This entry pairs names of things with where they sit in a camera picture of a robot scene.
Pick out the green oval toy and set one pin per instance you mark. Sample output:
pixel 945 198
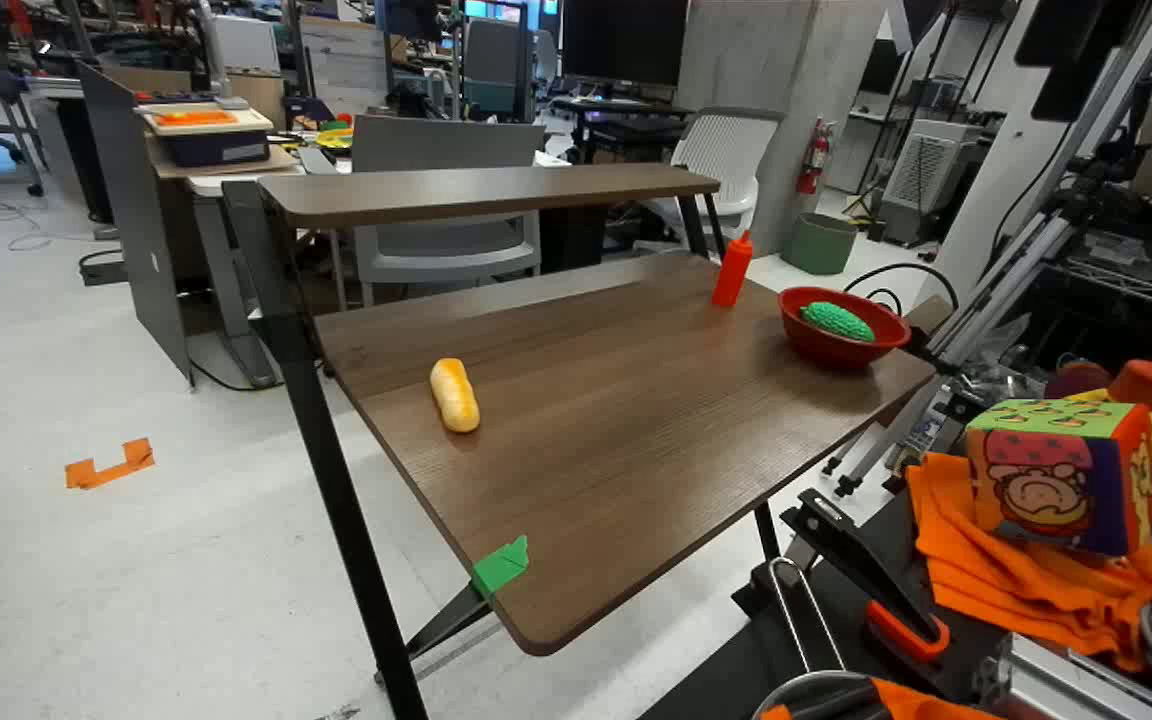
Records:
pixel 839 323

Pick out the red orange bowl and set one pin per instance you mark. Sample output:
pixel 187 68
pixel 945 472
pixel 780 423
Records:
pixel 831 350

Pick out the yellow bread roll toy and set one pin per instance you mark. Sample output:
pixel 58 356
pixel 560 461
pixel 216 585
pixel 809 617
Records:
pixel 452 392

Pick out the grey white chair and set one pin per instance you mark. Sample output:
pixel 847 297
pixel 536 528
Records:
pixel 449 231

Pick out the green tape marker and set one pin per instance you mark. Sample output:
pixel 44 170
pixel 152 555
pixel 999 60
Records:
pixel 503 566

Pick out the red fire extinguisher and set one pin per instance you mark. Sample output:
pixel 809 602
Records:
pixel 815 157

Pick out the raised wooden shelf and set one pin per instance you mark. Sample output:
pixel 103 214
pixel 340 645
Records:
pixel 444 192

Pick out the colourful plush cube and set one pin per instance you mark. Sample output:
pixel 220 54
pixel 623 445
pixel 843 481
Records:
pixel 1074 472

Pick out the orange cloth under cube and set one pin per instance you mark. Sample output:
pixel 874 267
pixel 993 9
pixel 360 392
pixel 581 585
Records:
pixel 1044 594

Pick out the orange-handled black clamp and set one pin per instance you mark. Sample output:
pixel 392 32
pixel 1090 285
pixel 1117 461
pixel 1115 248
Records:
pixel 893 611

